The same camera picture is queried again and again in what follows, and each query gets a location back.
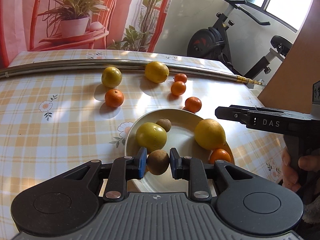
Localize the small brown longan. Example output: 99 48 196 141
156 119 172 132
147 150 170 176

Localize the orange mandarin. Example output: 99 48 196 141
208 148 231 164
174 73 188 83
170 81 186 96
105 89 124 108
184 96 202 113

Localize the greenish yellow citrus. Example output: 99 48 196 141
136 122 167 153

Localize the large yellow grapefruit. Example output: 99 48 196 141
194 119 226 150

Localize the orange mandarin front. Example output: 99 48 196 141
184 96 202 113

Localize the yellow green round citrus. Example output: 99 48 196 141
101 67 122 88

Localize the large yellow lemon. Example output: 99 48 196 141
145 61 169 83

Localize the person right hand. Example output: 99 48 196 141
281 148 319 192

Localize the beige round plate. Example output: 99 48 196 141
124 108 235 193

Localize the wooden door panel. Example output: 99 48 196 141
258 0 319 113

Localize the yellow plaid floral tablecloth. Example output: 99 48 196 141
1 49 284 239

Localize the long steel telescopic pole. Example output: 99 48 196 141
1 59 263 86

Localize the black exercise bike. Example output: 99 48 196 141
187 0 293 80

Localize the printed room backdrop cloth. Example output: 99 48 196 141
1 0 172 68

